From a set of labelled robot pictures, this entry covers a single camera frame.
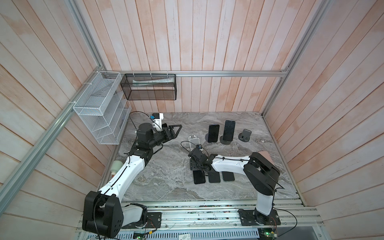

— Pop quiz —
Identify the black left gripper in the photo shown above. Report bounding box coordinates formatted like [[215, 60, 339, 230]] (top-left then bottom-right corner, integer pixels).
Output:
[[148, 124, 182, 148]]

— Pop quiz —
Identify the purple phone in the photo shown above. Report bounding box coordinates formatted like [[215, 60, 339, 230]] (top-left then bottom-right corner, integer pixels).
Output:
[[193, 170, 206, 185]]

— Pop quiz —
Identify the dark phone front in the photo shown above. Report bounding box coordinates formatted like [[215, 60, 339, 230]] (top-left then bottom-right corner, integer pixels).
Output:
[[208, 170, 221, 183]]

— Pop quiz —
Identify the dark phone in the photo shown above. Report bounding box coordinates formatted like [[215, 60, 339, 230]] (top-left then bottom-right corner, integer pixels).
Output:
[[208, 170, 221, 183], [223, 120, 236, 142]]

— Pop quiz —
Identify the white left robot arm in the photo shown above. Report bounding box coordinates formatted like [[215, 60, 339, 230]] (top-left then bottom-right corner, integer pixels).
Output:
[[82, 123, 182, 239]]

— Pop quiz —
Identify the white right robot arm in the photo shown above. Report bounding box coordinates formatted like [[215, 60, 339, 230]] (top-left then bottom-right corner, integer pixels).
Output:
[[188, 148, 280, 217]]

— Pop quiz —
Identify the white stand of purple phone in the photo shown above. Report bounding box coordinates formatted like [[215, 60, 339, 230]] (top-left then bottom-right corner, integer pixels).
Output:
[[188, 135, 201, 150]]

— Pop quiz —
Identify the grey round tall stand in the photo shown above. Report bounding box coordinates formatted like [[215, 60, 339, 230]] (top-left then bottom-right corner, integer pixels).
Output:
[[220, 136, 232, 145]]

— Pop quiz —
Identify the dark phone on tall stand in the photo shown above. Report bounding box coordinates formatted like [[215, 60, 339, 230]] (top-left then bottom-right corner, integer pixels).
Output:
[[223, 120, 236, 142]]

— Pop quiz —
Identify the pink phone case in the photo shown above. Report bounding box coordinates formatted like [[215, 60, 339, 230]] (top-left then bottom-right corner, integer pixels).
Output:
[[259, 151, 274, 163]]

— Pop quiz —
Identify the white cylinder object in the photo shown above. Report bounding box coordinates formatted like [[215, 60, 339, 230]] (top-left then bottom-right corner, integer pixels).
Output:
[[110, 160, 124, 177]]

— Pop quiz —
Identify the black wire mesh basket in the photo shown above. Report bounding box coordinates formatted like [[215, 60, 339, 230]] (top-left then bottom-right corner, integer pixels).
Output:
[[120, 73, 178, 101]]

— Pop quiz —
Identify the white wire mesh shelf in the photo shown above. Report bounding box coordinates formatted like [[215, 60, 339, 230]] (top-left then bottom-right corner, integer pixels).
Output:
[[74, 71, 132, 145]]

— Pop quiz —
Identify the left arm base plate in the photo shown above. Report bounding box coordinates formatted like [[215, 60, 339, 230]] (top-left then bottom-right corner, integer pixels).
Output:
[[131, 212, 162, 229]]

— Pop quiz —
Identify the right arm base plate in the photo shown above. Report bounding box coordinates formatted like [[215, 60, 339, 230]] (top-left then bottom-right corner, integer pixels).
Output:
[[238, 209, 281, 226]]

